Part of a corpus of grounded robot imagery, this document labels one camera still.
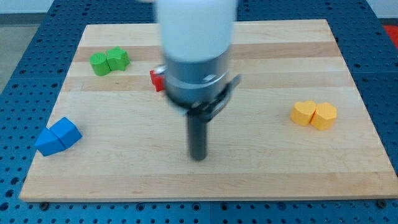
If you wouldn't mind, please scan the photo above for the red block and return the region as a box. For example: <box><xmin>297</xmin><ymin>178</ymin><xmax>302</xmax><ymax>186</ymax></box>
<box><xmin>150</xmin><ymin>70</ymin><xmax>165</xmax><ymax>91</ymax></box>

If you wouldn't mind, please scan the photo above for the green star block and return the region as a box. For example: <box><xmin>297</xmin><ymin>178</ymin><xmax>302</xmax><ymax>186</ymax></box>
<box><xmin>106</xmin><ymin>47</ymin><xmax>130</xmax><ymax>71</ymax></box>

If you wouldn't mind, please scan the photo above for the blue cube block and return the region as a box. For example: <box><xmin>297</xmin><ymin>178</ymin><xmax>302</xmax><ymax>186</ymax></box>
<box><xmin>50</xmin><ymin>117</ymin><xmax>82</xmax><ymax>149</ymax></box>

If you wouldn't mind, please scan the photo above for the blue triangle block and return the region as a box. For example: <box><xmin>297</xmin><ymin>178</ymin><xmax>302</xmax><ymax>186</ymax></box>
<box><xmin>34</xmin><ymin>128</ymin><xmax>66</xmax><ymax>157</ymax></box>

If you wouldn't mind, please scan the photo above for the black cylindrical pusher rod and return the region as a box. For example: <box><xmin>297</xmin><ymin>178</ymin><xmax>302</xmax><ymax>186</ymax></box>
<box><xmin>187</xmin><ymin>114</ymin><xmax>207</xmax><ymax>161</ymax></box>

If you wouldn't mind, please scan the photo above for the yellow heart block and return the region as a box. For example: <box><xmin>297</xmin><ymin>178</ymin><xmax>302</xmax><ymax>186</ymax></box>
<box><xmin>290</xmin><ymin>101</ymin><xmax>316</xmax><ymax>126</ymax></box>

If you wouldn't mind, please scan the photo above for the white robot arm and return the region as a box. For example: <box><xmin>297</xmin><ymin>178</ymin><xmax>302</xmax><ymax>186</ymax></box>
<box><xmin>155</xmin><ymin>0</ymin><xmax>241</xmax><ymax>161</ymax></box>

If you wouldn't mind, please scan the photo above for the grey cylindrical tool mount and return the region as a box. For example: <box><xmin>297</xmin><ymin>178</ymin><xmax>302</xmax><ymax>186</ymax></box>
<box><xmin>164</xmin><ymin>49</ymin><xmax>241</xmax><ymax>122</ymax></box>

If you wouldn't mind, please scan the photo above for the yellow pentagon block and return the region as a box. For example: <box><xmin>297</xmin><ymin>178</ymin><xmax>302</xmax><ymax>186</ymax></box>
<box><xmin>310</xmin><ymin>103</ymin><xmax>338</xmax><ymax>131</ymax></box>

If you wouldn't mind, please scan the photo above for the wooden board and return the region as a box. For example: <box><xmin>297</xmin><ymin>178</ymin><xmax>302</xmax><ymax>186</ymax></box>
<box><xmin>18</xmin><ymin>19</ymin><xmax>398</xmax><ymax>203</ymax></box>

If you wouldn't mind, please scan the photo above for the green circle block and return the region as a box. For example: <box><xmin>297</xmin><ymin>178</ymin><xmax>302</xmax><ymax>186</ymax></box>
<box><xmin>89</xmin><ymin>52</ymin><xmax>111</xmax><ymax>76</ymax></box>

